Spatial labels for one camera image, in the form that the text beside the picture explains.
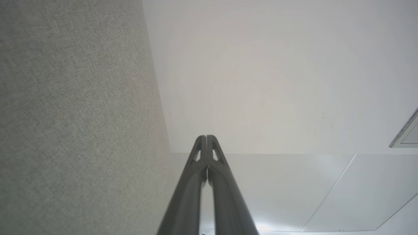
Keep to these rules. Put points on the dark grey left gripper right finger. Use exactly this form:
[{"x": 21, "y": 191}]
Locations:
[{"x": 227, "y": 202}]

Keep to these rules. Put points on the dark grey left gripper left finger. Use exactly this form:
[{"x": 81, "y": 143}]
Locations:
[{"x": 187, "y": 195}]

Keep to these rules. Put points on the grey fabric sofa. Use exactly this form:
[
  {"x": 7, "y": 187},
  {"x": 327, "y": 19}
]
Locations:
[{"x": 75, "y": 117}]

